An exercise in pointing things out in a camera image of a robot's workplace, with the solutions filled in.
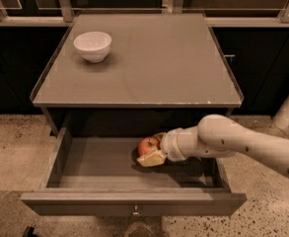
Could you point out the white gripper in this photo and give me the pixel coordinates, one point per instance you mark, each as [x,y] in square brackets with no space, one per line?
[169,144]

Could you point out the red apple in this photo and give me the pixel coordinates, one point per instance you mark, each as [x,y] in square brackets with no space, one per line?
[147,144]

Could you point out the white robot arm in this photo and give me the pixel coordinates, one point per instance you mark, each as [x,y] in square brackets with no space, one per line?
[215,136]

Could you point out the small metal drawer knob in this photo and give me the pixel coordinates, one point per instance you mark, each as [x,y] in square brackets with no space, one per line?
[136,211]

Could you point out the grey open top drawer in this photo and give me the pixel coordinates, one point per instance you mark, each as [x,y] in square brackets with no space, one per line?
[100,176]

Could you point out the grey cabinet with counter top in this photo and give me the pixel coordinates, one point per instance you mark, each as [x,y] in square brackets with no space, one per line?
[155,61]

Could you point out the white ceramic bowl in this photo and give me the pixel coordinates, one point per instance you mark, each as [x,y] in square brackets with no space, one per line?
[93,46]

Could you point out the black object at floor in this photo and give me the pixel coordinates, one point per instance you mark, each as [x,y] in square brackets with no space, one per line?
[29,232]

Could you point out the metal railing frame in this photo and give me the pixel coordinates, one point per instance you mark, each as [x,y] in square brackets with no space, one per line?
[217,13]

